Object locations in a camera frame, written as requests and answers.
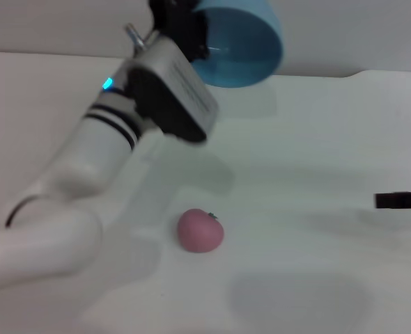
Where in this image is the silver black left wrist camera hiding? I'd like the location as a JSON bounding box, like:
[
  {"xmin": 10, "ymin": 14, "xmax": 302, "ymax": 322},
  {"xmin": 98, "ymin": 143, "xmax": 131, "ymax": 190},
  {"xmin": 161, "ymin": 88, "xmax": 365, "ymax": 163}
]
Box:
[{"xmin": 126, "ymin": 38, "xmax": 221, "ymax": 145}]

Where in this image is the pink toy peach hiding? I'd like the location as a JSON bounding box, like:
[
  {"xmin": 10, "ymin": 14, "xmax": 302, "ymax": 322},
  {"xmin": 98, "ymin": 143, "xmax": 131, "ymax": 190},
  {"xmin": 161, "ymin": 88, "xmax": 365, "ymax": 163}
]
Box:
[{"xmin": 176, "ymin": 208, "xmax": 225, "ymax": 253}]

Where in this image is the blue ceramic bowl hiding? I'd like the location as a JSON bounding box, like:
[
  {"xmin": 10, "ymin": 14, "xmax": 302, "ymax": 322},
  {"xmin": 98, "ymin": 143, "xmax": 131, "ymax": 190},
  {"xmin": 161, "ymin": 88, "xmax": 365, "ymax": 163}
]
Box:
[{"xmin": 190, "ymin": 0, "xmax": 284, "ymax": 88}]

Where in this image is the left wrist cable with connector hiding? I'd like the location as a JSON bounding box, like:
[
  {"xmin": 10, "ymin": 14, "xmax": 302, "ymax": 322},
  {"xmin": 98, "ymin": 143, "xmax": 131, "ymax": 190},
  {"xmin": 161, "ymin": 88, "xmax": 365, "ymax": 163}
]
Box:
[{"xmin": 124, "ymin": 23, "xmax": 148, "ymax": 50}]

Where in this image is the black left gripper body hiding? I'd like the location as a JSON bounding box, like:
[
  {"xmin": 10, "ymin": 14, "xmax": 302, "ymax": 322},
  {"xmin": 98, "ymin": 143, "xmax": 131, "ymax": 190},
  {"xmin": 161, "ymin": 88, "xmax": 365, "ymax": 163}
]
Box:
[{"xmin": 148, "ymin": 0, "xmax": 202, "ymax": 64}]

